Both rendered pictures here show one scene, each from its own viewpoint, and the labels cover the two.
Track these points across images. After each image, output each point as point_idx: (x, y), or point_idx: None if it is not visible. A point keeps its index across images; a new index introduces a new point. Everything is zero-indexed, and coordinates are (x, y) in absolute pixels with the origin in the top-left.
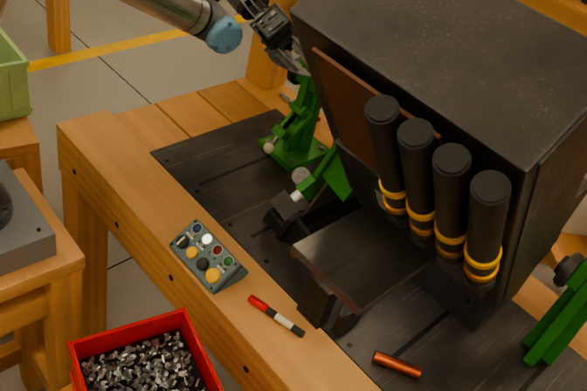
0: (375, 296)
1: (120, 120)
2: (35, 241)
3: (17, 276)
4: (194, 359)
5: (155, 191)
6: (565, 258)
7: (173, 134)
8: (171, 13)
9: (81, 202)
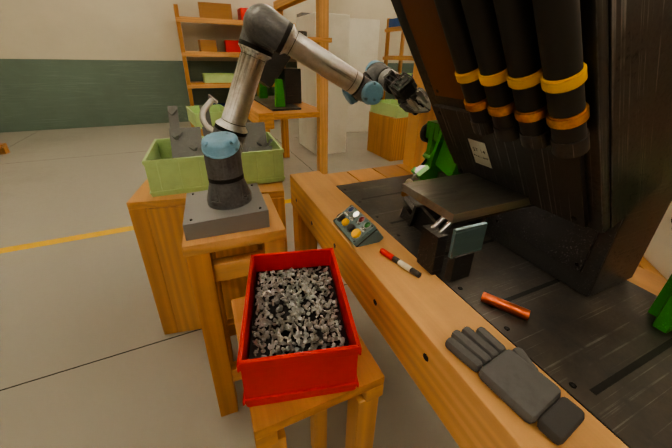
0: (469, 209)
1: (325, 176)
2: (256, 212)
3: (244, 233)
4: (334, 283)
5: (334, 200)
6: None
7: (353, 182)
8: (338, 74)
9: (300, 221)
